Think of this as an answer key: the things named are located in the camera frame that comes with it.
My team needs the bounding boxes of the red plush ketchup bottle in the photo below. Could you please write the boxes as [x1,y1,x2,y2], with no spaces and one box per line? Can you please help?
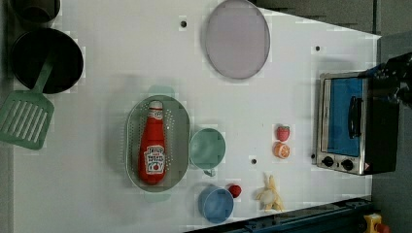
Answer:
[138,101,166,185]

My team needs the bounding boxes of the grey oval metal strainer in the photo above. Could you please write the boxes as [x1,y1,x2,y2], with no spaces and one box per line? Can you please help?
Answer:
[124,95,190,193]

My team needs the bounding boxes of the red toy strawberry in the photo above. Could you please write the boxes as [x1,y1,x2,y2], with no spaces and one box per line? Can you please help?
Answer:
[276,125,291,142]

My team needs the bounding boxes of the small red toy fruit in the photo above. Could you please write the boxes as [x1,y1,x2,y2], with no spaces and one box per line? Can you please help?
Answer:
[228,184,242,198]

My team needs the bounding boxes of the orange slice toy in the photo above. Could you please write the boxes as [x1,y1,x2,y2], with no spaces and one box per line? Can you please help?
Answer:
[273,142,291,159]

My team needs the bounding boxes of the grey round plate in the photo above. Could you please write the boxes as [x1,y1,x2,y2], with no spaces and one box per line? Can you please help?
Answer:
[205,0,270,79]

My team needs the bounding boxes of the blue cup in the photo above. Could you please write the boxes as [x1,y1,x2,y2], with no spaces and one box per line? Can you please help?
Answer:
[198,185,234,223]

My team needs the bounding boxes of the peeled toy banana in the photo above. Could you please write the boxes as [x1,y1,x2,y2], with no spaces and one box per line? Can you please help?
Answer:
[256,175,285,212]

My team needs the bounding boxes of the silver black toaster oven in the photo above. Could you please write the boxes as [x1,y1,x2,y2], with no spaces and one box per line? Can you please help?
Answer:
[315,73,399,176]

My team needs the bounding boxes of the green slotted spatula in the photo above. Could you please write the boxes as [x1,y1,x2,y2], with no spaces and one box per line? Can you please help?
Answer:
[0,54,55,150]

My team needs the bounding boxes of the large black pot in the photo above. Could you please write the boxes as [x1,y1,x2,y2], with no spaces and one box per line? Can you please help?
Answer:
[11,28,84,94]

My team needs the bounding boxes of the yellow red toy object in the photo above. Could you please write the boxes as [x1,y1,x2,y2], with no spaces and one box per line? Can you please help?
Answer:
[363,214,392,233]

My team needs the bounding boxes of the small black cylinder container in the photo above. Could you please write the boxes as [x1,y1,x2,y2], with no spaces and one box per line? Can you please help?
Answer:
[10,0,60,23]

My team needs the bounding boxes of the green cup with handle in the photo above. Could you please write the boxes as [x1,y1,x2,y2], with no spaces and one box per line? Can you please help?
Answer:
[189,128,226,177]

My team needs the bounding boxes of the blue metal frame rail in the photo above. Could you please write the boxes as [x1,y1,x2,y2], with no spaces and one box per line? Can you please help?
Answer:
[187,198,374,233]

